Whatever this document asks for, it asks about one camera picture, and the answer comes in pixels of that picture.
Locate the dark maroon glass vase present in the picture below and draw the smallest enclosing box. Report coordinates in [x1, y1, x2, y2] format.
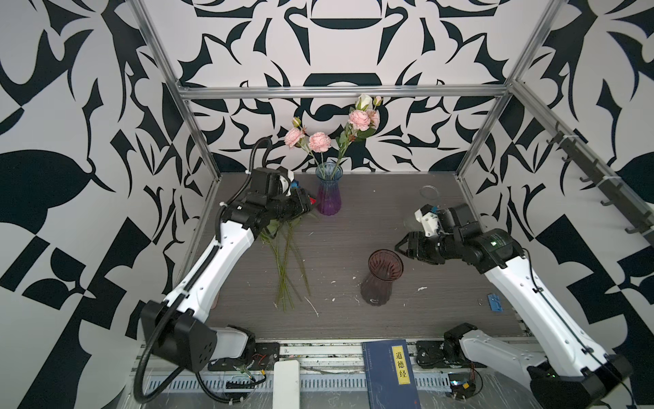
[360, 249, 404, 307]

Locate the purple blue glass vase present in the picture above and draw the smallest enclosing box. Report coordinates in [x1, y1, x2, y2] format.
[316, 162, 343, 216]

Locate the twin pink peony stem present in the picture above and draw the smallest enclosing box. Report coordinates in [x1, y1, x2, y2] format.
[284, 117, 331, 177]

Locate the white rose stem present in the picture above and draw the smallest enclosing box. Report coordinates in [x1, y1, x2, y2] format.
[355, 94, 374, 112]

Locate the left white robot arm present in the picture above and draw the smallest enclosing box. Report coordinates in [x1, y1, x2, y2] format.
[133, 168, 315, 404]

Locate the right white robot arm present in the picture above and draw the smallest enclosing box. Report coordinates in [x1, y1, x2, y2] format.
[395, 204, 633, 408]

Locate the clear glass vase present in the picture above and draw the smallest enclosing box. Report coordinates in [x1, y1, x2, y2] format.
[404, 185, 442, 231]

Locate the mixed colour rose bunch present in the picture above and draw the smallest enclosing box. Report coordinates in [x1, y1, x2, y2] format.
[260, 216, 312, 312]

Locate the small blue tag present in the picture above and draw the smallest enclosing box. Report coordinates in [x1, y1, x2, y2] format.
[487, 293, 504, 313]

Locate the blue book yellow label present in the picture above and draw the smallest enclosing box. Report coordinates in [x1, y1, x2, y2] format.
[361, 339, 421, 409]

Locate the white power adapter box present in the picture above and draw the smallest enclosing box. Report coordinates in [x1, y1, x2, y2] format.
[272, 360, 301, 409]

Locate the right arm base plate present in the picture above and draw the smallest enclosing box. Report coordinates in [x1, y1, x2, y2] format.
[416, 340, 461, 369]

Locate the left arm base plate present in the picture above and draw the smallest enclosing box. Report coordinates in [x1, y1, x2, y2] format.
[208, 342, 281, 372]

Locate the black wall hook rail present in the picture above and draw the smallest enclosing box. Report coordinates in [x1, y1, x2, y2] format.
[545, 122, 653, 246]

